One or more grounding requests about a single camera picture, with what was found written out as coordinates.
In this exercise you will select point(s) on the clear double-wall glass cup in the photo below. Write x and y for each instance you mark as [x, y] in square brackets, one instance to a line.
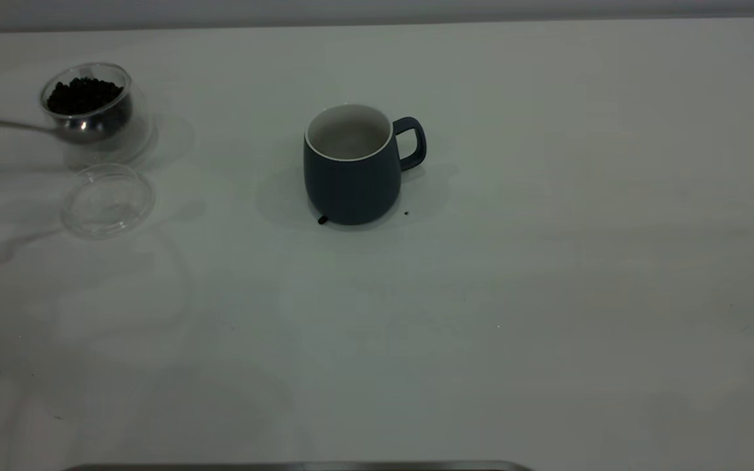
[138, 134]

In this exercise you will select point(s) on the large coffee bean pile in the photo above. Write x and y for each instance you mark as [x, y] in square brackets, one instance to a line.
[86, 95]

